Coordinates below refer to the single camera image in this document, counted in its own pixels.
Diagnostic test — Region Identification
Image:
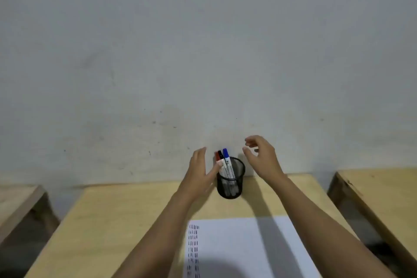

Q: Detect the person's right hand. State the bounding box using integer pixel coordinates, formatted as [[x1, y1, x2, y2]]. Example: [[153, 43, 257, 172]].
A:
[[242, 135, 287, 187]]

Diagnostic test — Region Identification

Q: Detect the person's left hand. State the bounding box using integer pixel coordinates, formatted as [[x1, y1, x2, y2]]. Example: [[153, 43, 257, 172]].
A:
[[175, 146, 225, 205]]

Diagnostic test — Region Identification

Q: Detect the black marker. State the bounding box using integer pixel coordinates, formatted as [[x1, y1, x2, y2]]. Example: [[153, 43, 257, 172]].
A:
[[217, 150, 232, 196]]

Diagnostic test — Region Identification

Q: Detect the black mesh pen holder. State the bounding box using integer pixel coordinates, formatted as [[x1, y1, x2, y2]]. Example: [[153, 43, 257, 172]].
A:
[[216, 156, 246, 199]]

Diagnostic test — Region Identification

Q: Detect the blue marker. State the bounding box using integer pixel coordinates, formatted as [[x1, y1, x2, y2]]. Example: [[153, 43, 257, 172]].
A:
[[222, 148, 238, 196]]

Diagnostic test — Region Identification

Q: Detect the white paper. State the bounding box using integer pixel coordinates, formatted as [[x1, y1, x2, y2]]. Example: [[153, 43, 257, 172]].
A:
[[183, 216, 323, 278]]

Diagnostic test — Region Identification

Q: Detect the person's left forearm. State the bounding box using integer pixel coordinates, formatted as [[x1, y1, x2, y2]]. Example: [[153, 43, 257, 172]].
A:
[[112, 191, 196, 278]]

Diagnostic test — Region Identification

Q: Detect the person's right forearm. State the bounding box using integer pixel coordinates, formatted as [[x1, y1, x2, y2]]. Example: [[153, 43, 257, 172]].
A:
[[268, 173, 397, 278]]

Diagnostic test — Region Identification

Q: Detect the light wooden side table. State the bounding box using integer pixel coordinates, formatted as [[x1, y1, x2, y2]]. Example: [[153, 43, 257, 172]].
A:
[[0, 184, 61, 246], [327, 167, 417, 278]]

